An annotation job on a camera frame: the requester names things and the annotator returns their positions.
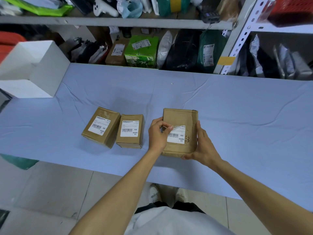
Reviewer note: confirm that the person's right hand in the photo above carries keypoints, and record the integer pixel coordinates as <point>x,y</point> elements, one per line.
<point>206,151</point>

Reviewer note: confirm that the person's left hand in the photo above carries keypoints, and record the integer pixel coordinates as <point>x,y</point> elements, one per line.
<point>156,137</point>

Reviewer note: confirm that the person's right thumb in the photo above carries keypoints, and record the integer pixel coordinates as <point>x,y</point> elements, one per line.
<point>200,133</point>

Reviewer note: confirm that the person's left thumb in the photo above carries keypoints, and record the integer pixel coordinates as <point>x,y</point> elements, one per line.
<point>166,130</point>

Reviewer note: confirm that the large labelled cardboard box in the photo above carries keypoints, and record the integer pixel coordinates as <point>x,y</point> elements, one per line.
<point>179,117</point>

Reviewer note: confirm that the person's left forearm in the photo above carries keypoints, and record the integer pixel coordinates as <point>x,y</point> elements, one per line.
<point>117,198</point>

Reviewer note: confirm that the person's right forearm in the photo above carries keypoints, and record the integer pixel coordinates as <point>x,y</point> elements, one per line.
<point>264,200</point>

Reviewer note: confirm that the small labelled cardboard box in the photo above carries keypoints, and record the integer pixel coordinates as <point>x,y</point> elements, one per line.
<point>129,141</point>

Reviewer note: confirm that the light blue table cloth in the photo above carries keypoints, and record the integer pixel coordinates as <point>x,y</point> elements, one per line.
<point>232,107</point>

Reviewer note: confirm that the tilted labelled cardboard box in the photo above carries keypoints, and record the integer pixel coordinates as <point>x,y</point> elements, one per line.
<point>107,117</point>

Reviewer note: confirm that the person's white left shoe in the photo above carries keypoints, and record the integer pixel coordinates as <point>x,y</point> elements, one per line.
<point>154,193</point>

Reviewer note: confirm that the person's white shoe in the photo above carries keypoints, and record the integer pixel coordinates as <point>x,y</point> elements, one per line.
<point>154,193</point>
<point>181,195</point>

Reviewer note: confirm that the person's white right shoe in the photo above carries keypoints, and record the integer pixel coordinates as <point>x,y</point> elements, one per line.
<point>181,195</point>

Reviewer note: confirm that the person's black shorts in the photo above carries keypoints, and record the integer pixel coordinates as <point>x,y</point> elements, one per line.
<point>188,207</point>

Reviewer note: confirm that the yellow tape tag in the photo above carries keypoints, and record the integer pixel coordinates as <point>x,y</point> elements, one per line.
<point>226,60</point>

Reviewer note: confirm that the green leaf-printed box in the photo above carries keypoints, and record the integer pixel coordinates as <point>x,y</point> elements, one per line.
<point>139,57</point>

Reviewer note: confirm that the white mail bag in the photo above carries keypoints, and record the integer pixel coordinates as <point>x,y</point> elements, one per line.
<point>163,50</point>

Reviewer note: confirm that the black mail bag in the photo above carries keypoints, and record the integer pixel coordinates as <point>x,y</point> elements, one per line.
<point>182,51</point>

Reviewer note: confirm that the brown cardboard parcel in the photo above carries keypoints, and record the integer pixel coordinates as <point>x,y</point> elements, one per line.
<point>117,58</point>

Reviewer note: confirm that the person's white shirt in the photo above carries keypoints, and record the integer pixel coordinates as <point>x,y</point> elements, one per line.
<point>176,223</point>

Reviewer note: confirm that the dark green mail bag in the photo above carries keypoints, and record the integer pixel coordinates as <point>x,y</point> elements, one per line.
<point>215,37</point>

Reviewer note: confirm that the row of grey mail bags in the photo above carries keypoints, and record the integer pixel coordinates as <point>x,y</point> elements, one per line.
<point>276,61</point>

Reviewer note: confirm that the pile of black bags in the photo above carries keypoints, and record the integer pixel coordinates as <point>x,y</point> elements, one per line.
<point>85,51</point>

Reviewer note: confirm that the grey metal shelf rack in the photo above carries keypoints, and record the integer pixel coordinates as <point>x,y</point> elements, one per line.
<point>122,21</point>

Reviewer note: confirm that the black handheld scanner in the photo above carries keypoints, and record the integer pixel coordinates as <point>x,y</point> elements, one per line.
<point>209,15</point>

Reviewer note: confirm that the green packet with yellow stripe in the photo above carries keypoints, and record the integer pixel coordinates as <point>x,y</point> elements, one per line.
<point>163,6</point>

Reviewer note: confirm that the light blue plastic bag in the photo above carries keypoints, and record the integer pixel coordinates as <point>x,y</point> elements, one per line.
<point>133,8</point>

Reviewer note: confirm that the brown paper parcel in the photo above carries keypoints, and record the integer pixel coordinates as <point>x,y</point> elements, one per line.
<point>228,8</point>

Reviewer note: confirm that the white handheld controller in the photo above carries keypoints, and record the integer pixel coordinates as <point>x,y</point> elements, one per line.
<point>104,8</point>

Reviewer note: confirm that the open white carton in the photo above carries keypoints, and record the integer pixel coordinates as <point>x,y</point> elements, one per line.
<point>46,61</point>

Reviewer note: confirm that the teal bag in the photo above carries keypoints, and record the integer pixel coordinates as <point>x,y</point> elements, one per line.
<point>19,162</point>

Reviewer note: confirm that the red plastic basket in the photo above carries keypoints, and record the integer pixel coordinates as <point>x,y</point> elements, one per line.
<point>293,9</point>

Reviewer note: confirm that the bright green bag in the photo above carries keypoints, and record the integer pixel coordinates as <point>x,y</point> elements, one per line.
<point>41,7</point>

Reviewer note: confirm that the red chair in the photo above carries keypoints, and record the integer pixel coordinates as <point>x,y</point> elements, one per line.
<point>9,40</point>

